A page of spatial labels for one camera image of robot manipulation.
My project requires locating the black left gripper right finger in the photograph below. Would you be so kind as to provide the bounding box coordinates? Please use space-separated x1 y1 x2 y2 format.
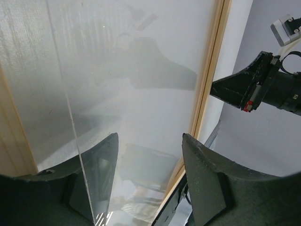
182 134 301 226

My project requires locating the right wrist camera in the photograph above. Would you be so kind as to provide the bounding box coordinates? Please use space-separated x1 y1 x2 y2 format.
270 14 301 47

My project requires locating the clear acrylic sheet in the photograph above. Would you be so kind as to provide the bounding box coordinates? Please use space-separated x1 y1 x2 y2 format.
47 0 217 226

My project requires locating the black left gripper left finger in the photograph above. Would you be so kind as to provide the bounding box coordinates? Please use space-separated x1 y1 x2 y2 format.
0 133 119 226

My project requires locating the light wooden picture frame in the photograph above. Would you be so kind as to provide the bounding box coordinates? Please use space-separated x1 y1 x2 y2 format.
0 0 232 215

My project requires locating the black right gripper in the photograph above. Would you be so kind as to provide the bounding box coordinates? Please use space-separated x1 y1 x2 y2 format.
210 51 281 113

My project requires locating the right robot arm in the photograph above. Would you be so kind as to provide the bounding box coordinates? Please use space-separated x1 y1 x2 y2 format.
210 51 301 115

